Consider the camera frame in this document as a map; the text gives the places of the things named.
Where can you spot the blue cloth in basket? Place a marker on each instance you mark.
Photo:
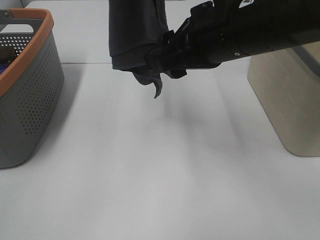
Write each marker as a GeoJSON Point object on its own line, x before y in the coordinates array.
{"type": "Point", "coordinates": [3, 67]}

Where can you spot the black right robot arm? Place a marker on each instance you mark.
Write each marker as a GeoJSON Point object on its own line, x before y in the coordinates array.
{"type": "Point", "coordinates": [219, 31]}

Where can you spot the dark navy towel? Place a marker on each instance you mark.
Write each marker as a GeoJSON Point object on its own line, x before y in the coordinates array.
{"type": "Point", "coordinates": [134, 28]}

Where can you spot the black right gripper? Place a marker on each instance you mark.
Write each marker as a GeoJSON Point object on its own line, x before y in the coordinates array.
{"type": "Point", "coordinates": [181, 50]}

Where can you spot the beige basket grey rim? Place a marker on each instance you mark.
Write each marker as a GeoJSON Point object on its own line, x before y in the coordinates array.
{"type": "Point", "coordinates": [287, 85]}

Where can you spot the grey perforated basket orange rim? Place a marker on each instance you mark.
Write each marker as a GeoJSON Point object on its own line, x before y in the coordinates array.
{"type": "Point", "coordinates": [31, 86]}

